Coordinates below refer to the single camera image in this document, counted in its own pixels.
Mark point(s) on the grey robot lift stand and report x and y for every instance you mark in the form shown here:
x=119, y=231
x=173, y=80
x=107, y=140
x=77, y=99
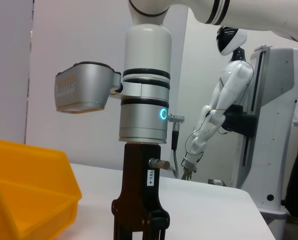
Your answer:
x=276, y=125

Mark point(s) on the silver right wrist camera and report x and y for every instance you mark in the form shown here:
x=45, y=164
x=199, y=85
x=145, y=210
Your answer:
x=84, y=87

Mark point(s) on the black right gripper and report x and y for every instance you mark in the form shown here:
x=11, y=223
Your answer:
x=139, y=180

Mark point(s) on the white black humanoid robot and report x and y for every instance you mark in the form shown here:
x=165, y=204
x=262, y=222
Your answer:
x=229, y=80

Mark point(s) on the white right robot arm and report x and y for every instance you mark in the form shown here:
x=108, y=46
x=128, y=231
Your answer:
x=146, y=62

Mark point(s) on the small grey box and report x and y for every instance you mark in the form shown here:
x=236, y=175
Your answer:
x=217, y=182

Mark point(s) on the yellow plastic bin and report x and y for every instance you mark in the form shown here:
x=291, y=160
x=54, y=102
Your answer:
x=26, y=187

